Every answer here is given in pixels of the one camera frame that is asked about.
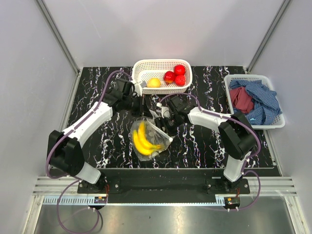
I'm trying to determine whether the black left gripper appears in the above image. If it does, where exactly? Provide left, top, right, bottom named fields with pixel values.
left=123, top=94, right=153, bottom=118

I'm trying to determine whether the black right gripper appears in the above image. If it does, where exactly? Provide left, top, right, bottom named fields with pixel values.
left=154, top=113, right=181, bottom=143

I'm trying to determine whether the polka dot zip top bag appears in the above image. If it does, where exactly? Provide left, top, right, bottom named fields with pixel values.
left=130, top=111, right=173, bottom=161

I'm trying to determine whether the yellow fake banana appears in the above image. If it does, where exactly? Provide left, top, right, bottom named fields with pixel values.
left=133, top=121, right=162, bottom=156

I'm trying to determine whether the red fake tomato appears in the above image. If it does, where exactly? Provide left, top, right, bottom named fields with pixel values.
left=163, top=71, right=176, bottom=85

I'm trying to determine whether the small red fake fruit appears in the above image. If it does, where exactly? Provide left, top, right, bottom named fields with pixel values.
left=175, top=75, right=186, bottom=86

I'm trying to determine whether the red fake apple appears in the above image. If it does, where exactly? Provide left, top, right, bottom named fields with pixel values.
left=174, top=64, right=186, bottom=76

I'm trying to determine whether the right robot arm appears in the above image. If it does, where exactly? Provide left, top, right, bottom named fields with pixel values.
left=156, top=96, right=258, bottom=193

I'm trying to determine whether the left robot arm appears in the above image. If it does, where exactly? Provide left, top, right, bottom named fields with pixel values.
left=46, top=79, right=146, bottom=193

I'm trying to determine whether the white perforated plastic basket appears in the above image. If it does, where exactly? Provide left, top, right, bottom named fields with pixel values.
left=132, top=59, right=193, bottom=95

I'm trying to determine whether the dark red cloth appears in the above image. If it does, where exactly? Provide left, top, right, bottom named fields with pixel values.
left=230, top=87, right=254, bottom=114

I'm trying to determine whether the blue checkered cloth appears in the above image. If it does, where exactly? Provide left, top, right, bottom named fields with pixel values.
left=230, top=79, right=282, bottom=125

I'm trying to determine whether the lavender plastic basket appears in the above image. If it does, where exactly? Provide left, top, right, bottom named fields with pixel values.
left=224, top=74, right=285, bottom=130

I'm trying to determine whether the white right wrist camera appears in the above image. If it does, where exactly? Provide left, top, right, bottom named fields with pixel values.
left=156, top=102, right=171, bottom=119

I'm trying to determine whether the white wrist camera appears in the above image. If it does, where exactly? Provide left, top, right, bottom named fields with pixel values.
left=156, top=102, right=171, bottom=119
left=133, top=81, right=147, bottom=97

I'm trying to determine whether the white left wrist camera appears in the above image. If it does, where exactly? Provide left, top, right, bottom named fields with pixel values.
left=133, top=81, right=147, bottom=97

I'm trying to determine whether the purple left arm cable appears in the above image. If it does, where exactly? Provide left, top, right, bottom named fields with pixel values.
left=46, top=70, right=134, bottom=180

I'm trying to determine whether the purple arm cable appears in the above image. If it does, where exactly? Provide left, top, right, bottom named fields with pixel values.
left=46, top=70, right=134, bottom=180
left=159, top=93, right=261, bottom=159

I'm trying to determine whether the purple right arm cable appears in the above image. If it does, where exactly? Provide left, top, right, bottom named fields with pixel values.
left=159, top=93, right=261, bottom=159

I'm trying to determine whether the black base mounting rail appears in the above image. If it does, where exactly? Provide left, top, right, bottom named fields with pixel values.
left=77, top=169, right=263, bottom=206

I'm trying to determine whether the left aluminium frame post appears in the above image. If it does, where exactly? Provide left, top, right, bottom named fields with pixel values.
left=35, top=0, right=80, bottom=75

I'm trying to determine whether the aluminium frame post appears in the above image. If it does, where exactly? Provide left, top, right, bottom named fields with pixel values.
left=246, top=0, right=292, bottom=74
left=35, top=0, right=80, bottom=75

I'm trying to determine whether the right aluminium frame post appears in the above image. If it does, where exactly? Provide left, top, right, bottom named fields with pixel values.
left=246, top=0, right=292, bottom=74

